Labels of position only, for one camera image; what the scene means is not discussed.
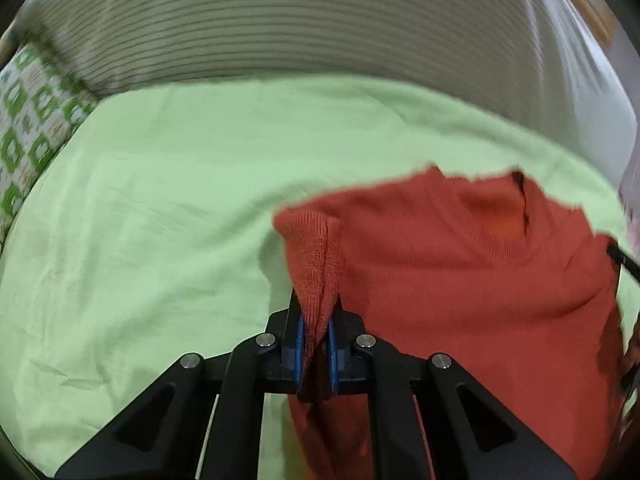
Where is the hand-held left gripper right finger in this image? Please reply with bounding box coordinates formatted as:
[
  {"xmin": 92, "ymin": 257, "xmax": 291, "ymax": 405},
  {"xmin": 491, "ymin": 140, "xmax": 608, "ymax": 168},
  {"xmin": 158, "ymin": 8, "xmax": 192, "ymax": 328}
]
[{"xmin": 327, "ymin": 299, "xmax": 577, "ymax": 480}]

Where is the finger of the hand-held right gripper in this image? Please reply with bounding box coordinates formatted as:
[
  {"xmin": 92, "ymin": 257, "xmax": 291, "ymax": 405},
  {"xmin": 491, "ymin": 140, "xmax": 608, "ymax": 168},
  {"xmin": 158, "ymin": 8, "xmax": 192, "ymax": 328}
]
[{"xmin": 607, "ymin": 242, "xmax": 640, "ymax": 284}]

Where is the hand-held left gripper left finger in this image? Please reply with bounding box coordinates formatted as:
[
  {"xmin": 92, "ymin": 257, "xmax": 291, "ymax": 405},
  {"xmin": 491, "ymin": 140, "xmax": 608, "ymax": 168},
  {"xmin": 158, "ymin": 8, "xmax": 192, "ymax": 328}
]
[{"xmin": 55, "ymin": 289, "xmax": 307, "ymax": 480}]

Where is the red knit sweater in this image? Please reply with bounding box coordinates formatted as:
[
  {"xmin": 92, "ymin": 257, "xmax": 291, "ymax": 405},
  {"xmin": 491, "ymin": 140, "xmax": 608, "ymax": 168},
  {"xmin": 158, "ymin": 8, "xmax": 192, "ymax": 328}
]
[{"xmin": 272, "ymin": 164, "xmax": 634, "ymax": 480}]

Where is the light green bed sheet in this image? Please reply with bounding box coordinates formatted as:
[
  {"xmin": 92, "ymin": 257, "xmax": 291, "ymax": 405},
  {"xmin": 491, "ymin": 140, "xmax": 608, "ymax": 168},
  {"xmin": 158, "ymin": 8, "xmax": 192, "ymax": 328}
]
[{"xmin": 0, "ymin": 75, "xmax": 632, "ymax": 480}]

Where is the gold framed painting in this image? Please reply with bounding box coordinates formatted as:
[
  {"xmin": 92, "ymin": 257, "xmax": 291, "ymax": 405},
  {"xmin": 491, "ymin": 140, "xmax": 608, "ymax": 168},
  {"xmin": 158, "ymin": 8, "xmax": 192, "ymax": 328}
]
[{"xmin": 542, "ymin": 0, "xmax": 619, "ymax": 47}]

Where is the striped grey bolster pillow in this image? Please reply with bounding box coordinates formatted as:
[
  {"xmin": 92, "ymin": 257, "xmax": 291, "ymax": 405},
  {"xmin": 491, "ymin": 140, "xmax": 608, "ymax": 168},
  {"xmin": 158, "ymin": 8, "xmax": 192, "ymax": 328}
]
[{"xmin": 20, "ymin": 0, "xmax": 640, "ymax": 187}]

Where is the green patterned pillow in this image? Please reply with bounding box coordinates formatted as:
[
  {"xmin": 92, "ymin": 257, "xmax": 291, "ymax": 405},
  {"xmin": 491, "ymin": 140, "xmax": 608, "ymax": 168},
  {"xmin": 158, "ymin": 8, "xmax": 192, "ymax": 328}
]
[{"xmin": 0, "ymin": 40, "xmax": 99, "ymax": 256}]

